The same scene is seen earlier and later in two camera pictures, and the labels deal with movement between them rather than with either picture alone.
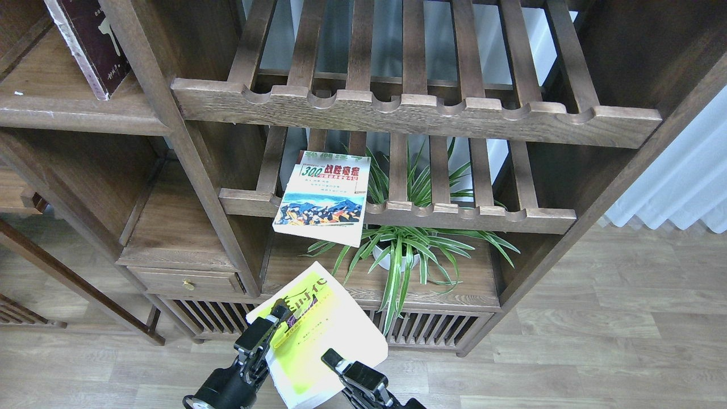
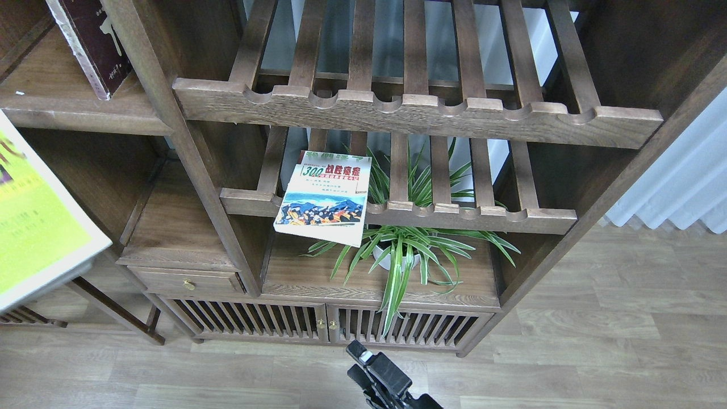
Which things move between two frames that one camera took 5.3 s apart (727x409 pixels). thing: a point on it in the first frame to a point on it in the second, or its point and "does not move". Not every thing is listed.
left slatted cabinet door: (207, 319) does not move
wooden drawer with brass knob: (188, 282) does not move
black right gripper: (369, 380) to (396, 396)
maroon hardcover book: (93, 42) does not move
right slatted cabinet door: (444, 331) does not move
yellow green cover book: (324, 317) to (46, 234)
